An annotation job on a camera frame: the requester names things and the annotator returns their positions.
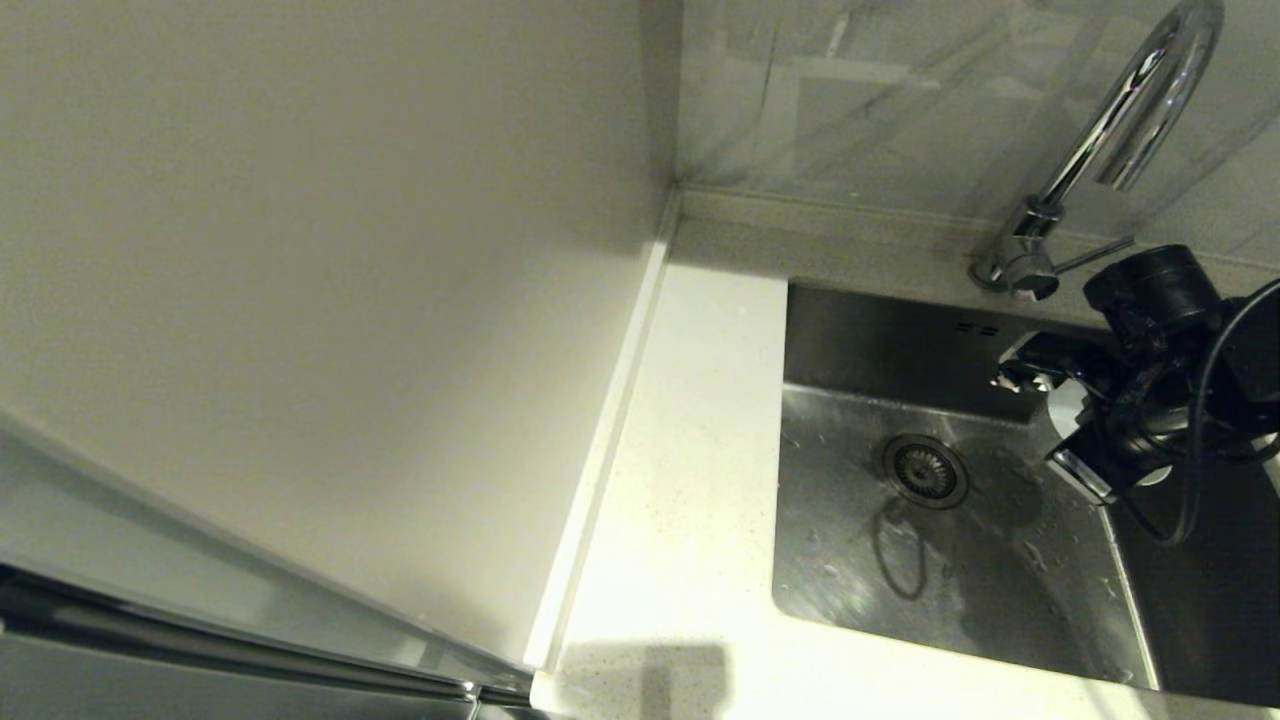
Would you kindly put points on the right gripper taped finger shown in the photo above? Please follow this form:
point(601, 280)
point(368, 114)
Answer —
point(1090, 468)
point(1065, 358)

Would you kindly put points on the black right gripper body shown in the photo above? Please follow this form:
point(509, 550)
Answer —
point(1150, 400)

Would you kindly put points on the small pale grey-blue cup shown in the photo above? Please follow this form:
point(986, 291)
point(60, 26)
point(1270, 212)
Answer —
point(1065, 410)

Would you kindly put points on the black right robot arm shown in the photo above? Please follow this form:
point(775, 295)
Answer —
point(1155, 285)

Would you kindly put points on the stainless steel sink basin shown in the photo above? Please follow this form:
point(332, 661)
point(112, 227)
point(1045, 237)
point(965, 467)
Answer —
point(900, 580)

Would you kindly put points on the round metal drain strainer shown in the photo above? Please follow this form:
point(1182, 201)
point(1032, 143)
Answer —
point(925, 471)

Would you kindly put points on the chrome gooseneck faucet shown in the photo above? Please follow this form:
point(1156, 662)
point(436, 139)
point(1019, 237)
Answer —
point(1095, 135)

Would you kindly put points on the stone backsplash upstand strip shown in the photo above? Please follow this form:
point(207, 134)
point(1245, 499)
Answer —
point(850, 218)

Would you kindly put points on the tall beige cabinet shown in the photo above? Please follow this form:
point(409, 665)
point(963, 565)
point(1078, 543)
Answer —
point(300, 300)

